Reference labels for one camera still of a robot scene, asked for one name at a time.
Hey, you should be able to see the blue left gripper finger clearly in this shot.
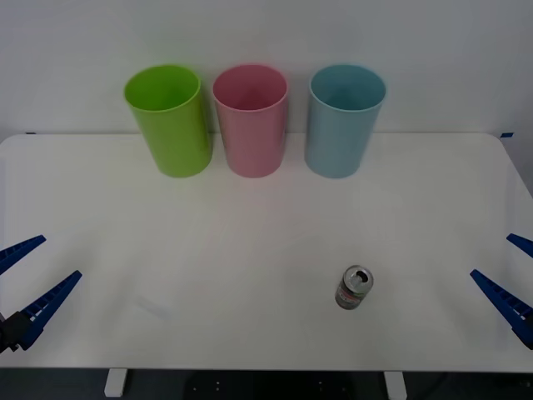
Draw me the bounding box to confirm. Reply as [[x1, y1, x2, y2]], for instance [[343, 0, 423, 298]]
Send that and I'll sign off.
[[4, 270, 83, 351], [0, 235, 47, 276]]

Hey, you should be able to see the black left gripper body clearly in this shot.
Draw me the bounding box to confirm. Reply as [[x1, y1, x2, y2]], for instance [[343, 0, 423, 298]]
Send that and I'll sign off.
[[0, 318, 19, 355]]

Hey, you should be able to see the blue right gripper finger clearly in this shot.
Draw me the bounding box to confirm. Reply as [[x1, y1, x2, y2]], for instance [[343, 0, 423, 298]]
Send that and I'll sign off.
[[506, 233, 533, 256], [469, 268, 533, 351]]

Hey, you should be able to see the dark drink can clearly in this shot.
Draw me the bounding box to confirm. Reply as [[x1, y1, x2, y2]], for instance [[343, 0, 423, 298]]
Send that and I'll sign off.
[[334, 264, 375, 312]]

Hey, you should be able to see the white table leg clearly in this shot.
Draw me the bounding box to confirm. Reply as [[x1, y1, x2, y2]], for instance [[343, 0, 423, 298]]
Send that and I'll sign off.
[[382, 370, 407, 400], [103, 369, 127, 398]]

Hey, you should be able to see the green plastic bin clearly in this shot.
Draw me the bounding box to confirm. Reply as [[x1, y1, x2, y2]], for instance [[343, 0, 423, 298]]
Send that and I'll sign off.
[[123, 63, 214, 179]]

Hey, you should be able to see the pale blue plastic bin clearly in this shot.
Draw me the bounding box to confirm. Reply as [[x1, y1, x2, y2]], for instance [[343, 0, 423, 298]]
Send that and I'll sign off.
[[303, 62, 387, 179]]

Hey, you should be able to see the pink plastic bin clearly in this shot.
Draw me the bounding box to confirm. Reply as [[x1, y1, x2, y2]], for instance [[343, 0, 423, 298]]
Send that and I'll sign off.
[[212, 63, 289, 179]]

